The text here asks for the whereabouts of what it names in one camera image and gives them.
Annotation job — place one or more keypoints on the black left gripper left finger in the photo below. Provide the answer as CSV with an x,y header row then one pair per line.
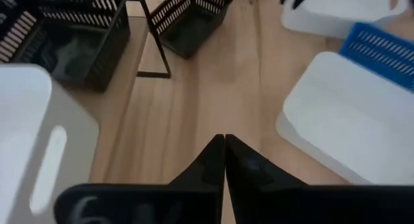
x,y
194,198

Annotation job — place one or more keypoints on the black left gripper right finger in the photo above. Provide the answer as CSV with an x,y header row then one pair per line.
x,y
275,201

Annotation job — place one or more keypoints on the white plastic basket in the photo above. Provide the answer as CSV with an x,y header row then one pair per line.
x,y
22,120
349,120
339,13

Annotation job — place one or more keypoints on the blue slotted plastic basket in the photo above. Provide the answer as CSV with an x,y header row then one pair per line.
x,y
375,52

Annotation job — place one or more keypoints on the black slotted plastic basket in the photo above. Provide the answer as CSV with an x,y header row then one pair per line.
x,y
187,33
106,65

